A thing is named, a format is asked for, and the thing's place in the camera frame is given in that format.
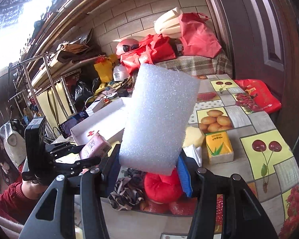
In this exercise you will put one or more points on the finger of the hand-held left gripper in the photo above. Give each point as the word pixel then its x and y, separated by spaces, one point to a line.
pixel 77 166
pixel 64 148

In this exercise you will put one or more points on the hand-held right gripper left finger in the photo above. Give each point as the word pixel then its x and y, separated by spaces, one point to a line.
pixel 113 171

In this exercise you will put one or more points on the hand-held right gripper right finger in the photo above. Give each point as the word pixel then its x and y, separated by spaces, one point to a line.
pixel 185 176

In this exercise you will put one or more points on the red plush cushion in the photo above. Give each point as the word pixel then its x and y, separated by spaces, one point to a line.
pixel 162 186

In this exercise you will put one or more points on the pink tissue pack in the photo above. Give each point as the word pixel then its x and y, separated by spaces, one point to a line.
pixel 94 145

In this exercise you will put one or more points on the yellow tissue pack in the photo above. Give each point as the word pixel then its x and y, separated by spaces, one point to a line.
pixel 219 147

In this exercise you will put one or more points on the white cardboard box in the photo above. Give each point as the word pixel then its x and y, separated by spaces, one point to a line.
pixel 102 123

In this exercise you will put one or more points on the white foam block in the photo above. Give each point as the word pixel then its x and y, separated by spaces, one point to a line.
pixel 159 122

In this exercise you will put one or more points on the person's left forearm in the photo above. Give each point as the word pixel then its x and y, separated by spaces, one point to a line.
pixel 10 201

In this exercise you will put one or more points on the smartphone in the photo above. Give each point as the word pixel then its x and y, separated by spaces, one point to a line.
pixel 67 128

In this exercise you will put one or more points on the brown patterned scrunchie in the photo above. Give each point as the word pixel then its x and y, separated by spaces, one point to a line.
pixel 127 194

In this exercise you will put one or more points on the floral cloth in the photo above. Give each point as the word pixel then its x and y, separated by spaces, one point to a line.
pixel 2 149

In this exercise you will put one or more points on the yellow sponge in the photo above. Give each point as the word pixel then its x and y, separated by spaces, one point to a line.
pixel 193 137

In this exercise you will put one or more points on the small white carton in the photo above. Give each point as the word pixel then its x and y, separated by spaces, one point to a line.
pixel 97 107

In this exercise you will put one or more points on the metal shelf rack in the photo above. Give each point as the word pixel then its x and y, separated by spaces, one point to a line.
pixel 39 84

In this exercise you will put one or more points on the black plastic bag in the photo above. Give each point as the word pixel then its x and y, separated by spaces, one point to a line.
pixel 82 90

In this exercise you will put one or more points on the fruit print tablecloth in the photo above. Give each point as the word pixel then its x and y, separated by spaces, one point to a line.
pixel 254 127

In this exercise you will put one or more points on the yellow shopping bag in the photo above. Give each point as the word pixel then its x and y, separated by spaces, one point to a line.
pixel 104 68

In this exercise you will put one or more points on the brown bag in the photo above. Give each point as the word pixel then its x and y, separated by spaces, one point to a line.
pixel 74 51

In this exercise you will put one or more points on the red plastic bag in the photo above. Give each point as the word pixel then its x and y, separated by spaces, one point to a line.
pixel 199 36
pixel 260 94

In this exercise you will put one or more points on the plaid cloth cover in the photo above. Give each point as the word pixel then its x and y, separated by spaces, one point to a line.
pixel 196 63

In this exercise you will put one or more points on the red helmet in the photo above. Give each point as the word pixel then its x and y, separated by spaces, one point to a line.
pixel 127 46

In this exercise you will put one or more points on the bright red tote bag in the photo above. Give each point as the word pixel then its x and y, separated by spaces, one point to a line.
pixel 144 52

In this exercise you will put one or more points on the cream foam roll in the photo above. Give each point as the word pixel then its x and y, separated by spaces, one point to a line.
pixel 168 23

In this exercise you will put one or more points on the dark wooden door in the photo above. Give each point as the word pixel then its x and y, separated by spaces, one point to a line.
pixel 254 29

